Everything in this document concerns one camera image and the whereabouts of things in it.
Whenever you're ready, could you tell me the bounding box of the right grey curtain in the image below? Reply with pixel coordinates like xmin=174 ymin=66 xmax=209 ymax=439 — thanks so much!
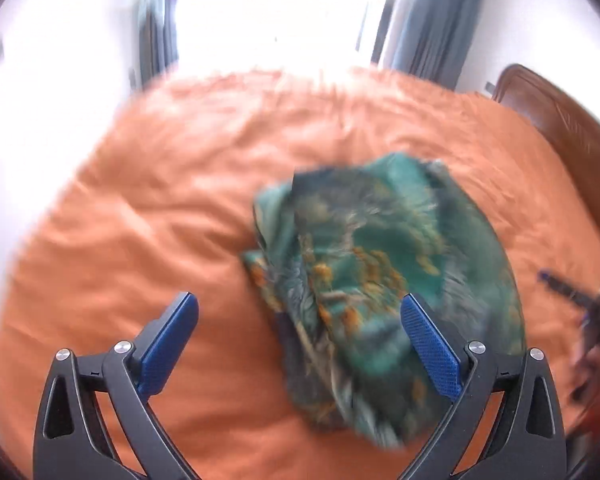
xmin=370 ymin=0 xmax=482 ymax=90

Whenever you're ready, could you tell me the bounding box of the left grey curtain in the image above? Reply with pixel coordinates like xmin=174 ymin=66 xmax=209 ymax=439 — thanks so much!
xmin=132 ymin=0 xmax=178 ymax=89

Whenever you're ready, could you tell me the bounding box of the brown wooden headboard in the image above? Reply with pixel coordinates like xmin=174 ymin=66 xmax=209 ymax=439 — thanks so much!
xmin=493 ymin=64 xmax=600 ymax=229

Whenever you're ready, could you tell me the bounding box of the grey curtain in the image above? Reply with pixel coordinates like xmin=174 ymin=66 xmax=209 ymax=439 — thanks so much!
xmin=132 ymin=0 xmax=178 ymax=89
xmin=370 ymin=0 xmax=482 ymax=90

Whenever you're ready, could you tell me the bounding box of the orange duvet on bed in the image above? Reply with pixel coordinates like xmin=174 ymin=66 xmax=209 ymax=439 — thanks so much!
xmin=0 ymin=68 xmax=600 ymax=479

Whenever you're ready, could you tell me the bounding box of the green patterned brocade jacket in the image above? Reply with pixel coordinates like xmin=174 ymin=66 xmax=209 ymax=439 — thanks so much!
xmin=242 ymin=154 xmax=526 ymax=448

